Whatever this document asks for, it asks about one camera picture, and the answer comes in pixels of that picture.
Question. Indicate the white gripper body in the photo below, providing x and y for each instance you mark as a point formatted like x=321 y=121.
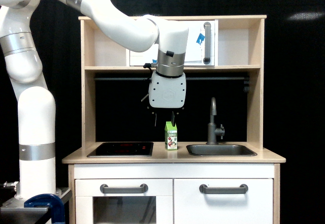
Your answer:
x=167 y=92

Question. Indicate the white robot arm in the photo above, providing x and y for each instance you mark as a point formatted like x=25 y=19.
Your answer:
x=36 y=104

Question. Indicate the grey sink basin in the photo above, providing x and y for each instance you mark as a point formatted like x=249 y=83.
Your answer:
x=219 y=150

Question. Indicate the green juice carton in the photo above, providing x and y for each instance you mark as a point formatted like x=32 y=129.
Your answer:
x=171 y=138

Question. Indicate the black stovetop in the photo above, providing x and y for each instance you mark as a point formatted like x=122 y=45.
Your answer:
x=123 y=149

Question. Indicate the grey faucet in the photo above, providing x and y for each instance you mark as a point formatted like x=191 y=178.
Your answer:
x=213 y=130

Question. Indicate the white microwave door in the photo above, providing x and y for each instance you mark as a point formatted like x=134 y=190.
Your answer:
x=194 y=51

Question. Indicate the white oven door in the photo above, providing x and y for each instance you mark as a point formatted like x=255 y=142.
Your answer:
x=153 y=206

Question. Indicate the white cabinet door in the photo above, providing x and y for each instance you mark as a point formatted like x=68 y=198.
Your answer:
x=191 y=206

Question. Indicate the blue clamp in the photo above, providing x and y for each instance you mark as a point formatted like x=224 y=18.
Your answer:
x=53 y=202

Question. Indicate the dark hanging rail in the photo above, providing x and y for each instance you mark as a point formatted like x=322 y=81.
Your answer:
x=187 y=78

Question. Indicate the grey microwave handle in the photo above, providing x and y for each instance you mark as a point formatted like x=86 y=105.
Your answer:
x=207 y=53

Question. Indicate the grey oven door handle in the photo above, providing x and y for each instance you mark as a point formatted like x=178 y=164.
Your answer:
x=105 y=189

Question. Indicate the grey cabinet door handle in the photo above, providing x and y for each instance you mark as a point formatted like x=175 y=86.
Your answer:
x=242 y=189

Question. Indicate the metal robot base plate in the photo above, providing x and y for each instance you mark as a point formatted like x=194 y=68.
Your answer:
x=17 y=204

